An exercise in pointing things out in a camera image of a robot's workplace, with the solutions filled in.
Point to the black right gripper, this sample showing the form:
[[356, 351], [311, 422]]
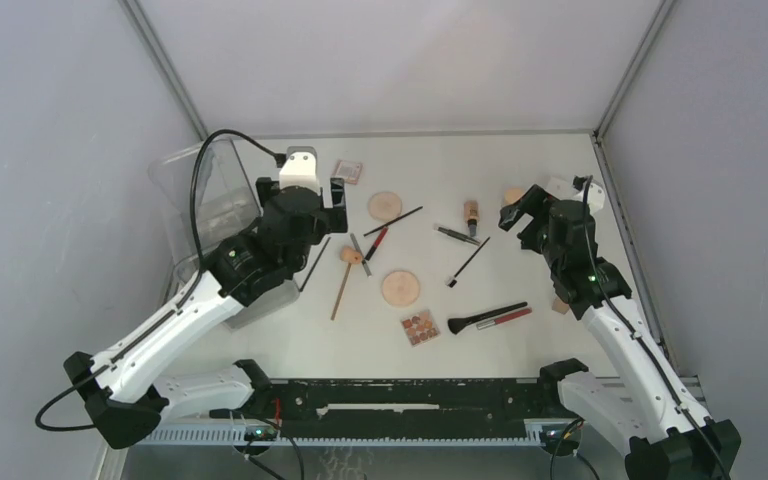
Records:
[[535, 203]]

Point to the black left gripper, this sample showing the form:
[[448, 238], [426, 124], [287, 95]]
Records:
[[331, 220]]

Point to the clear acrylic makeup organizer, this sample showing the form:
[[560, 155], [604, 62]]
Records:
[[225, 204]]

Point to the small square pink compact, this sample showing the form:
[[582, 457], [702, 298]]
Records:
[[348, 171]]

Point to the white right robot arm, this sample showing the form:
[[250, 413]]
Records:
[[663, 432]]

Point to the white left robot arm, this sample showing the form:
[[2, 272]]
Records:
[[124, 388]]

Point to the thin black pencil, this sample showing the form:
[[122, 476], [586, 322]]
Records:
[[316, 261]]

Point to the cream jar gold lid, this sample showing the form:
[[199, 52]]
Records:
[[512, 195]]

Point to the grey metallic stick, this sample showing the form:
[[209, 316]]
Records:
[[363, 261]]

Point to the red lip pencil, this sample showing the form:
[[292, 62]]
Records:
[[374, 247]]

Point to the round beige sponge upper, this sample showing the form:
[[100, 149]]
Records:
[[385, 206]]

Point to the round beige sponge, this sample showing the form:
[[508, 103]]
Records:
[[400, 288], [385, 206]]

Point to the BB cream tube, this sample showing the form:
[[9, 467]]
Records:
[[471, 216]]

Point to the dark concealer stick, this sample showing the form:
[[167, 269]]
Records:
[[457, 235]]

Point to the red silver lip gloss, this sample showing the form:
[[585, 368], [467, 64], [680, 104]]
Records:
[[489, 323]]

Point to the black brow comb brush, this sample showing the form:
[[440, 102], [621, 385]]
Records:
[[453, 279]]

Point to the thin black liner brush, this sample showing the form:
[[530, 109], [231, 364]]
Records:
[[391, 222]]

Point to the round beige sponge lower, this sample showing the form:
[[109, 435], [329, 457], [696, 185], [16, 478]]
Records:
[[400, 288]]

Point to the black powder brush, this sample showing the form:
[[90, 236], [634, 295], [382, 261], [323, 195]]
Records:
[[456, 325]]

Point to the eyeshadow palette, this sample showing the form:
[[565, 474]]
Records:
[[420, 328]]

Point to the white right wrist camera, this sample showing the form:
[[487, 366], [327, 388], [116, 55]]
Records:
[[574, 189]]

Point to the wooden handle brush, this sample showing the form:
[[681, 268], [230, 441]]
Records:
[[341, 291]]

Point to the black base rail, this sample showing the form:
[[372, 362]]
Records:
[[409, 409]]

